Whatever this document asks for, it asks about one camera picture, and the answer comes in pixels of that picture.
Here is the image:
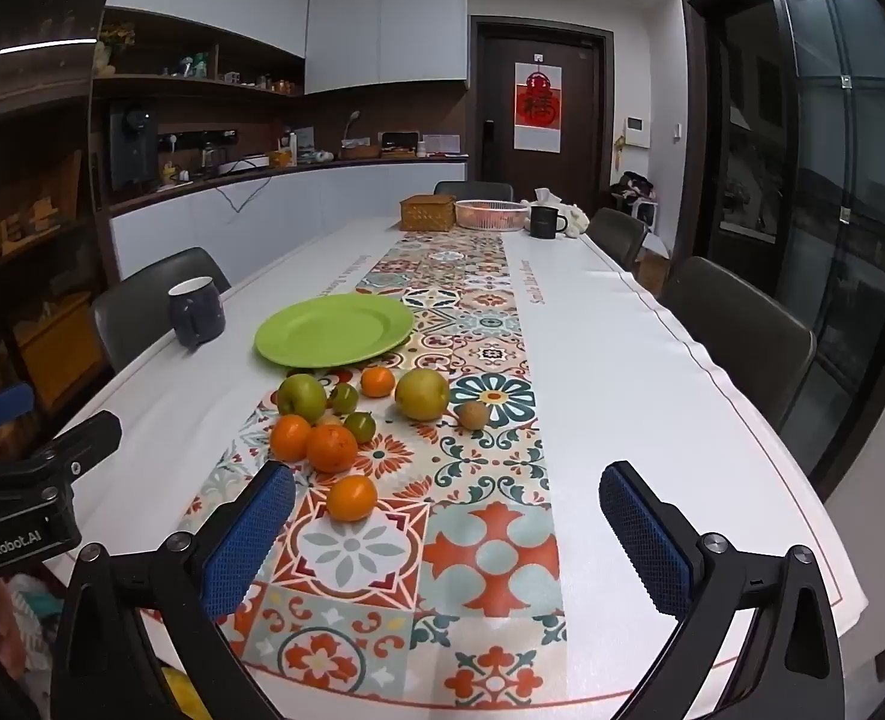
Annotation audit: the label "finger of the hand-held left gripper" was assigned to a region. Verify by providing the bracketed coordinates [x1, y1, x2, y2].
[0, 382, 35, 433]
[0, 411, 123, 494]

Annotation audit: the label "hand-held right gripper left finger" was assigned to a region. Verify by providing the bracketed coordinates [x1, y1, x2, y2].
[50, 459, 297, 720]

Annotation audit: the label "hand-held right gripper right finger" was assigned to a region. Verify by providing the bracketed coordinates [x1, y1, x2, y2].
[598, 460, 847, 720]

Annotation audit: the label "green apple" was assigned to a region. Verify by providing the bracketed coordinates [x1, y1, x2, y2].
[276, 374, 328, 423]

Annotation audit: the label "yellow pear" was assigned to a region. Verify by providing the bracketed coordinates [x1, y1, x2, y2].
[394, 368, 452, 422]

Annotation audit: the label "green plate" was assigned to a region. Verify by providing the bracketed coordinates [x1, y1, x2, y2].
[253, 294, 415, 370]

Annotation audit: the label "glass display cabinet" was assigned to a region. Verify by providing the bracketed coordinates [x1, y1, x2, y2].
[0, 45, 107, 428]

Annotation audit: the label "white patterned tablecloth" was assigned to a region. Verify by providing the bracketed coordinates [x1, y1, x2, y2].
[41, 214, 863, 720]

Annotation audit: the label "grey chair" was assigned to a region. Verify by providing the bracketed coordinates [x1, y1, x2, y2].
[89, 247, 232, 376]
[659, 255, 818, 430]
[586, 208, 650, 271]
[434, 181, 515, 203]

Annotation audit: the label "dark blue mug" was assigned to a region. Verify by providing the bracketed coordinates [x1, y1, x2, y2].
[168, 277, 227, 350]

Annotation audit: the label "black countertop appliance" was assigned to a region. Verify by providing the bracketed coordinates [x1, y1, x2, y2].
[108, 105, 160, 192]

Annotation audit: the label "black mug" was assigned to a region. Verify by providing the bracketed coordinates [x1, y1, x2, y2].
[528, 204, 569, 239]

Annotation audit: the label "white counter cabinet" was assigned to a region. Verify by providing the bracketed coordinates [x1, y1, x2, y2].
[108, 156, 470, 282]

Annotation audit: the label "pile of bags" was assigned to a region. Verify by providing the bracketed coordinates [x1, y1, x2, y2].
[609, 172, 661, 205]

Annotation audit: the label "clear bowl of fruit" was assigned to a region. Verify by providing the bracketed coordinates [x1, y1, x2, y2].
[455, 199, 531, 232]

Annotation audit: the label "wicker basket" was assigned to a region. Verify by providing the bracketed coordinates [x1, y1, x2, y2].
[399, 195, 457, 232]

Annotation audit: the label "glass sliding door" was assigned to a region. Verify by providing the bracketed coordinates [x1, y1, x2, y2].
[682, 0, 885, 500]

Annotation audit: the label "dark wooden door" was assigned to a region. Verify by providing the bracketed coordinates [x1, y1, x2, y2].
[478, 21, 607, 202]

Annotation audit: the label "red and white door poster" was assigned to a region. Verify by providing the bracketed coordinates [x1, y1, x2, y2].
[515, 62, 563, 153]

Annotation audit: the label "white upper cabinets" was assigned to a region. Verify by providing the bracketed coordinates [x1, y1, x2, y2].
[104, 0, 468, 96]

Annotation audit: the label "wooden wall shelf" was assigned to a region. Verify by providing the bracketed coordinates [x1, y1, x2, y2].
[97, 6, 306, 100]

